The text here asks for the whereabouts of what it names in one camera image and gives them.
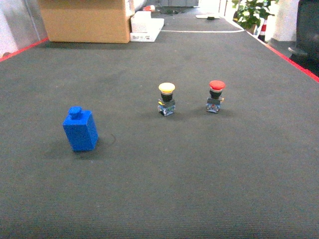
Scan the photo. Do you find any green potted plant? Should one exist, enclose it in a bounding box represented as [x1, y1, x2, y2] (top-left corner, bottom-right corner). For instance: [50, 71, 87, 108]
[231, 0, 279, 35]

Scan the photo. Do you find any yellow mushroom push button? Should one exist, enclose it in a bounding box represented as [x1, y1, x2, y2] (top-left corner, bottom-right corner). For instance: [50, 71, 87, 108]
[158, 82, 175, 117]

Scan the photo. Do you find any red mushroom push button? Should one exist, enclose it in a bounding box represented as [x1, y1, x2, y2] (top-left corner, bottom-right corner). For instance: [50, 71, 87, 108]
[206, 80, 226, 113]

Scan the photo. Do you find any dark office chair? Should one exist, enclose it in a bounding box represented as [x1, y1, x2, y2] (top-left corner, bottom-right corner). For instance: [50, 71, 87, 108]
[288, 0, 319, 62]

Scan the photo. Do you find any white flat box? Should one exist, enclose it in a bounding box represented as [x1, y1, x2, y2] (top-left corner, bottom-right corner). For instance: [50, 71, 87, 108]
[130, 11, 164, 42]

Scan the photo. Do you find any blue block part with knob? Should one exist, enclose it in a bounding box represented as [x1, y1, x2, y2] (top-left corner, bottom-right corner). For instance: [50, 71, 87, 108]
[63, 106, 98, 151]

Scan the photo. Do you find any brown cardboard box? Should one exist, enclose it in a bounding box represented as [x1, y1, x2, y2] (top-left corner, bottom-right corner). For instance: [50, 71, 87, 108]
[37, 0, 135, 43]

